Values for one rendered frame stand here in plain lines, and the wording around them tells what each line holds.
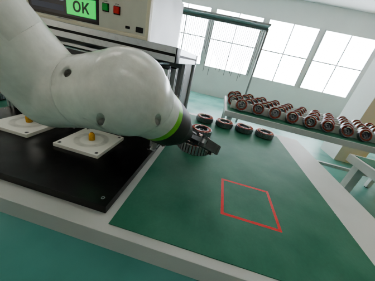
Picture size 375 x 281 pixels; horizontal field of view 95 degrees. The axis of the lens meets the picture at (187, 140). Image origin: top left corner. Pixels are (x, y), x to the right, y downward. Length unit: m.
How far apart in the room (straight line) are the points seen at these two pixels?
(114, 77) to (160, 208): 0.35
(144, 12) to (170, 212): 0.58
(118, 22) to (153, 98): 0.52
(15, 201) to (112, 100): 0.39
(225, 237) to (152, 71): 0.38
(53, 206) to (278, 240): 0.52
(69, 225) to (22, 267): 0.89
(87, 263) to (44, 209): 0.81
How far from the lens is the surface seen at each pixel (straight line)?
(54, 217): 0.48
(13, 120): 0.85
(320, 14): 7.53
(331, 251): 0.61
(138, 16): 0.67
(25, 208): 0.52
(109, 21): 0.72
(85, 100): 0.22
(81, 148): 0.62
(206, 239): 0.44
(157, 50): 0.61
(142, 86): 0.19
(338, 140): 1.95
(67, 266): 1.28
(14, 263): 1.38
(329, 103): 7.89
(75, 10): 0.79
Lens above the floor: 1.09
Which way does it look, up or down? 25 degrees down
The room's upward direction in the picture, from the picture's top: 13 degrees clockwise
